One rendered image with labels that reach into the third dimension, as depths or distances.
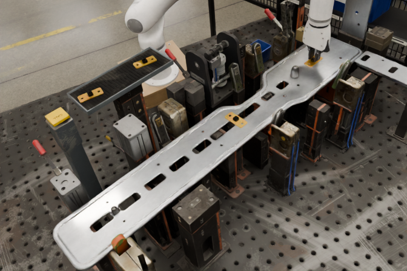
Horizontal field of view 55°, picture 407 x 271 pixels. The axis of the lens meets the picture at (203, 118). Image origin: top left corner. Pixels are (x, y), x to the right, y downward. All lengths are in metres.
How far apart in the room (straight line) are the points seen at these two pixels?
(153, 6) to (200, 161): 0.69
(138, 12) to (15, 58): 2.49
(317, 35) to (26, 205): 1.34
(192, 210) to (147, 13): 0.86
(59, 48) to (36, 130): 1.98
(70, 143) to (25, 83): 2.30
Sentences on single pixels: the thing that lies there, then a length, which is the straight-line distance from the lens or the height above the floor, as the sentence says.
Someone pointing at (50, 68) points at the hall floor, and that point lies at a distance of 3.74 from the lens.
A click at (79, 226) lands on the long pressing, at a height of 1.00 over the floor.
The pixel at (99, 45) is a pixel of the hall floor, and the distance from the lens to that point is 3.86.
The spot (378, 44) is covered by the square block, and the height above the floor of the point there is 1.03.
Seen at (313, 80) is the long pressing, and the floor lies 1.00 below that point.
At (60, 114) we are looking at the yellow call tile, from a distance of 1.37.
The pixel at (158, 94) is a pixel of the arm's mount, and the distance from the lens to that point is 1.94.
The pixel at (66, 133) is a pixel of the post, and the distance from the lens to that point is 1.38.
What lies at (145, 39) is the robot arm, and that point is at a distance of 1.82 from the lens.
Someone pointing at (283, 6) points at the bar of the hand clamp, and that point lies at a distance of 1.66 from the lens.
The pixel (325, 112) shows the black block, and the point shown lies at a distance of 1.51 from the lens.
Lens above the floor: 2.02
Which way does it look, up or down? 45 degrees down
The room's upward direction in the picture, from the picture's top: 7 degrees counter-clockwise
